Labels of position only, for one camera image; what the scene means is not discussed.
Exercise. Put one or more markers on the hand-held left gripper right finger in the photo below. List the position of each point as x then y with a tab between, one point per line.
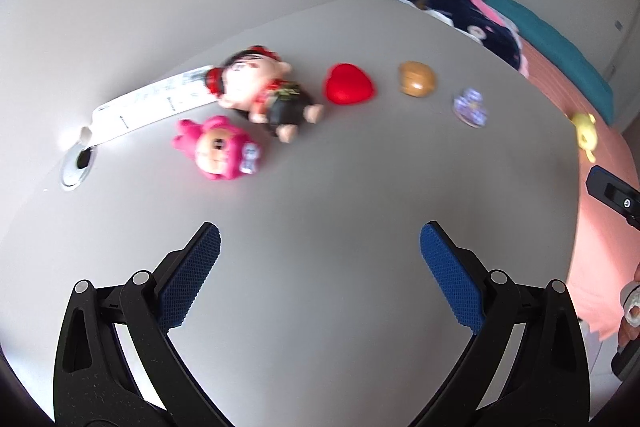
447	277

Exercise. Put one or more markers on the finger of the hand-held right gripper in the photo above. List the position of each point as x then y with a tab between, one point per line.
607	188

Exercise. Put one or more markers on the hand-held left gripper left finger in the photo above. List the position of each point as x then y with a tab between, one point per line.
192	277

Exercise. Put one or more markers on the person's right hand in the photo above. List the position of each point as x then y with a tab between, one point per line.
632	307

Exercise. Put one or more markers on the small yellow plush toy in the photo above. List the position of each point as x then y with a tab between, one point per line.
584	129

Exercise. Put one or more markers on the pink bedsheet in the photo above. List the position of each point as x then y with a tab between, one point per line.
595	267

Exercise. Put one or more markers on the pink hooded plush doll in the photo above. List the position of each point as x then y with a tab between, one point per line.
217	152

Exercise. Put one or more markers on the teal blanket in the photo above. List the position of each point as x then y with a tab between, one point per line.
560	47

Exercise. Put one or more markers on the small purple printed item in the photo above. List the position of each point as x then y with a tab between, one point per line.
471	108

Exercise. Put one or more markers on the white paper strip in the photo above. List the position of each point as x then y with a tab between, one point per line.
145	107

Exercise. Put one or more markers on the black haired doll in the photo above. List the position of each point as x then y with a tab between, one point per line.
280	107

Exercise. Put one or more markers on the brown bun toy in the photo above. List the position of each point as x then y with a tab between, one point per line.
417	79

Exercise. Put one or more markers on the red heart toy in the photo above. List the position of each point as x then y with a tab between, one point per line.
347	84

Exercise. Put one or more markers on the navy printed cloth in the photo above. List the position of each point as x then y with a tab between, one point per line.
470	17

